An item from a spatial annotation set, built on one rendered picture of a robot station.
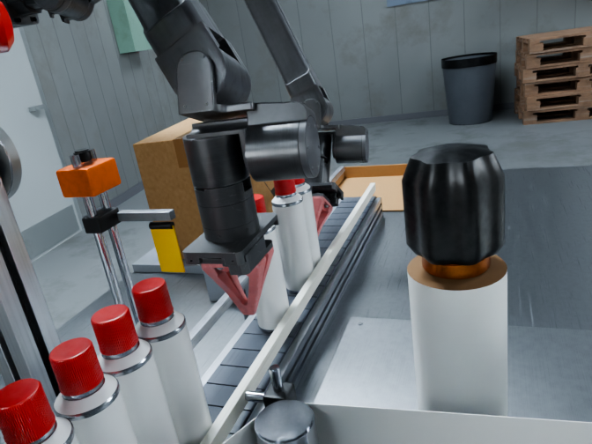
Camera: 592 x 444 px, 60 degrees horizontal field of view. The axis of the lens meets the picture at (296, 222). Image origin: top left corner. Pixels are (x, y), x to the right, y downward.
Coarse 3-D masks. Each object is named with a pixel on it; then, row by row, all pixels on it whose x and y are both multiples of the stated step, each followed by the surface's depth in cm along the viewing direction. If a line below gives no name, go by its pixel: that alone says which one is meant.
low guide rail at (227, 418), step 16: (368, 192) 120; (352, 224) 105; (336, 240) 96; (320, 272) 85; (304, 288) 80; (304, 304) 78; (288, 320) 72; (272, 336) 69; (272, 352) 67; (256, 368) 62; (240, 384) 60; (256, 384) 62; (240, 400) 58; (224, 416) 55; (208, 432) 53; (224, 432) 55
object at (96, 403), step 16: (64, 352) 40; (80, 352) 39; (64, 368) 39; (80, 368) 39; (96, 368) 41; (64, 384) 40; (80, 384) 40; (96, 384) 41; (112, 384) 42; (64, 400) 40; (80, 400) 40; (96, 400) 40; (112, 400) 41; (64, 416) 40; (80, 416) 39; (96, 416) 40; (112, 416) 41; (128, 416) 43; (80, 432) 40; (96, 432) 40; (112, 432) 41; (128, 432) 43
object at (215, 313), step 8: (336, 176) 120; (240, 280) 75; (248, 280) 77; (224, 296) 71; (216, 304) 69; (224, 304) 70; (208, 312) 68; (216, 312) 68; (224, 312) 70; (200, 320) 66; (208, 320) 66; (216, 320) 68; (200, 328) 64; (208, 328) 66; (192, 336) 63; (200, 336) 64; (192, 344) 62
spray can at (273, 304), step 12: (264, 204) 71; (276, 240) 72; (276, 252) 72; (276, 264) 73; (276, 276) 73; (264, 288) 73; (276, 288) 74; (264, 300) 74; (276, 300) 74; (264, 312) 75; (276, 312) 75; (264, 324) 76; (276, 324) 75
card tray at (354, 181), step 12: (348, 168) 161; (360, 168) 159; (372, 168) 158; (384, 168) 157; (396, 168) 155; (348, 180) 160; (360, 180) 158; (372, 180) 156; (384, 180) 154; (396, 180) 152; (348, 192) 148; (360, 192) 146; (384, 192) 143; (396, 192) 142; (384, 204) 134; (396, 204) 133
